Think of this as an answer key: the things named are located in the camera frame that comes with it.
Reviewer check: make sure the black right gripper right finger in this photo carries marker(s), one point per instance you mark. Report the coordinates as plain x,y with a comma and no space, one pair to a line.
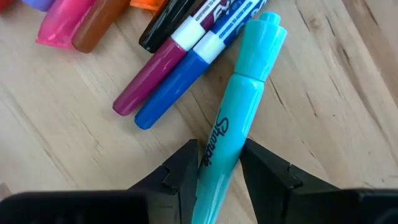
326,208

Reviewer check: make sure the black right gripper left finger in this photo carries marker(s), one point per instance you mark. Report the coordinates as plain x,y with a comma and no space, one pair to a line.
93,208

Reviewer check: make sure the teal Sharpie highlighter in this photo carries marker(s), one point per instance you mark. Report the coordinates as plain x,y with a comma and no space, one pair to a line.
242,102

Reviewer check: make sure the maroon Expo marker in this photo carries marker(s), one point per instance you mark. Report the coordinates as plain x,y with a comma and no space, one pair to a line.
149,77

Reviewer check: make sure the blue Expo marker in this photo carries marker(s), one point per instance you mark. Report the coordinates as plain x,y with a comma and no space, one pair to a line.
174,87

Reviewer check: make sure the brown marker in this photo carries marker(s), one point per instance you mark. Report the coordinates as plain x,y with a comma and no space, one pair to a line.
96,28

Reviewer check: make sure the pink marker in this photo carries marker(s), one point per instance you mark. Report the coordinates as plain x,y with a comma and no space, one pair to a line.
62,25

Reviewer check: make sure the black Expo marker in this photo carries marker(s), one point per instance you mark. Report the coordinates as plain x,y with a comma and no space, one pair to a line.
161,28

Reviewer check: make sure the purple Sharpie highlighter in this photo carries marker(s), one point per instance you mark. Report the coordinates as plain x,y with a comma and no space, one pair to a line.
38,3

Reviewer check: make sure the slim orange marker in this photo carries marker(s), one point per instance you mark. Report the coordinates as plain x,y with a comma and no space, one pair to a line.
147,3

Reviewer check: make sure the red Expo marker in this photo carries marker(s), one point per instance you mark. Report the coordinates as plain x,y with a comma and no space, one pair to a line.
4,1

